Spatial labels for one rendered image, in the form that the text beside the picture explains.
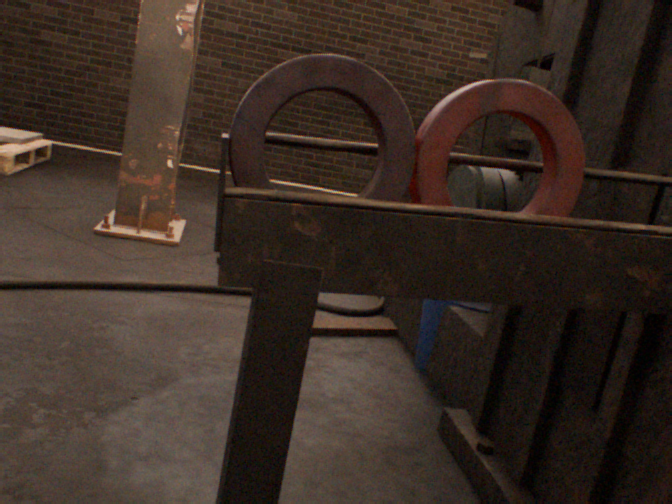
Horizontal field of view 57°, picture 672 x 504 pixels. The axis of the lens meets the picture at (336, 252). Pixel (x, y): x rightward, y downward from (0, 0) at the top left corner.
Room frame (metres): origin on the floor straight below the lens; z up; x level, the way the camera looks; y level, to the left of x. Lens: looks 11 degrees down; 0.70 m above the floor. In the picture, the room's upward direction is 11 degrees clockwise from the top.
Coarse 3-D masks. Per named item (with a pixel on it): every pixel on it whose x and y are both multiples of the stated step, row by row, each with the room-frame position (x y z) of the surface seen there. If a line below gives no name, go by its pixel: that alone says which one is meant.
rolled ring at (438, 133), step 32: (448, 96) 0.66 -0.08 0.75; (480, 96) 0.64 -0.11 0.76; (512, 96) 0.65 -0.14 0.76; (544, 96) 0.66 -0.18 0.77; (448, 128) 0.64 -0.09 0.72; (544, 128) 0.66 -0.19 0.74; (576, 128) 0.67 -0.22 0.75; (416, 160) 0.64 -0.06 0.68; (544, 160) 0.69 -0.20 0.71; (576, 160) 0.67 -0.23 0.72; (416, 192) 0.64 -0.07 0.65; (448, 192) 0.65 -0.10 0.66; (544, 192) 0.68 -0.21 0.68; (576, 192) 0.67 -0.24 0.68
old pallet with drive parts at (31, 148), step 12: (0, 144) 4.31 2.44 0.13; (12, 144) 4.33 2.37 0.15; (24, 144) 4.46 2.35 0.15; (36, 144) 4.61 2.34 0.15; (48, 144) 4.91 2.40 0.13; (0, 156) 3.87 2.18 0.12; (12, 156) 3.95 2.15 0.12; (24, 156) 4.38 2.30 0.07; (36, 156) 4.86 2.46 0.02; (48, 156) 4.95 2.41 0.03; (0, 168) 3.87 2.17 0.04; (12, 168) 3.98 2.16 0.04; (24, 168) 4.27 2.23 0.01
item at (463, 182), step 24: (456, 168) 2.12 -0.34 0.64; (480, 168) 1.98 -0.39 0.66; (456, 192) 2.07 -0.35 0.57; (480, 192) 1.92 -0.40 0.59; (504, 192) 1.95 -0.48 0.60; (384, 312) 2.40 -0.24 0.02; (408, 312) 2.13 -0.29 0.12; (456, 312) 1.77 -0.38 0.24; (408, 336) 2.08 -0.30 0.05; (456, 336) 1.71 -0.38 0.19; (480, 336) 1.58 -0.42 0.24; (432, 360) 1.83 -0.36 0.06; (456, 360) 1.67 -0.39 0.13; (456, 384) 1.64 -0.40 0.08; (456, 408) 1.60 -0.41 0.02
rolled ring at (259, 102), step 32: (288, 64) 0.60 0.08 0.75; (320, 64) 0.61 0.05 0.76; (352, 64) 0.62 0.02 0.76; (256, 96) 0.60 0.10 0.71; (288, 96) 0.60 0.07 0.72; (352, 96) 0.62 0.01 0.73; (384, 96) 0.62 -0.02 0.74; (256, 128) 0.60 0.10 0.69; (384, 128) 0.62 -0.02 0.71; (256, 160) 0.60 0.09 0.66; (384, 160) 0.63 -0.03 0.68; (384, 192) 0.63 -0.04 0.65
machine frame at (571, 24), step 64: (576, 0) 1.46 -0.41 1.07; (640, 0) 1.18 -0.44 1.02; (576, 64) 1.36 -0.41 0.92; (640, 64) 1.14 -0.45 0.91; (640, 128) 1.13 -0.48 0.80; (640, 192) 1.07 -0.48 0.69; (512, 320) 1.36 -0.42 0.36; (576, 320) 1.14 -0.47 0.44; (640, 320) 0.95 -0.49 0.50; (512, 384) 1.31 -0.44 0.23; (576, 384) 1.09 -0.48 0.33; (640, 384) 0.95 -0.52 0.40; (512, 448) 1.25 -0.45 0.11; (576, 448) 1.05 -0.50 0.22; (640, 448) 0.91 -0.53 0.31
